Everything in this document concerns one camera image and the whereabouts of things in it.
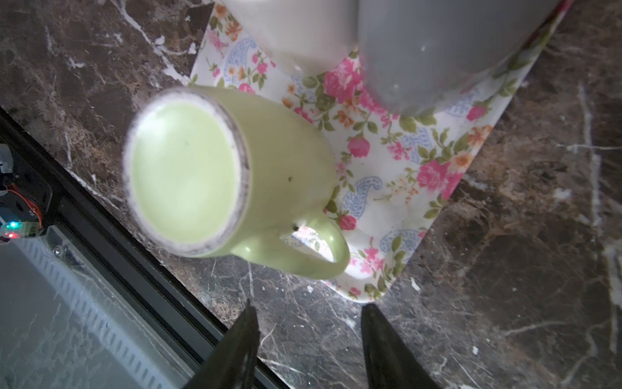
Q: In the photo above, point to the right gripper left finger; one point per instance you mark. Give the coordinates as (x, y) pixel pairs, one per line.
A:
(233, 362)

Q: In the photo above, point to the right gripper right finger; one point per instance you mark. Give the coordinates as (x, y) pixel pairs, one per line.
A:
(389, 363)

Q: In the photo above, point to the light green mug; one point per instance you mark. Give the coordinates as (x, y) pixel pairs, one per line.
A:
(210, 172)

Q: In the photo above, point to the grey mug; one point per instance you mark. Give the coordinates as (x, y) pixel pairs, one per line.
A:
(419, 55)

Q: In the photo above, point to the white mug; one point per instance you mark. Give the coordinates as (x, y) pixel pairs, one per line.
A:
(302, 37)

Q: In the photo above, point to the floral serving tray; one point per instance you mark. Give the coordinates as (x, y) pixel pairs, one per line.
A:
(395, 173)

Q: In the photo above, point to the small circuit board with leds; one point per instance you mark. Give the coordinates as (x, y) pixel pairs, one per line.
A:
(25, 198)

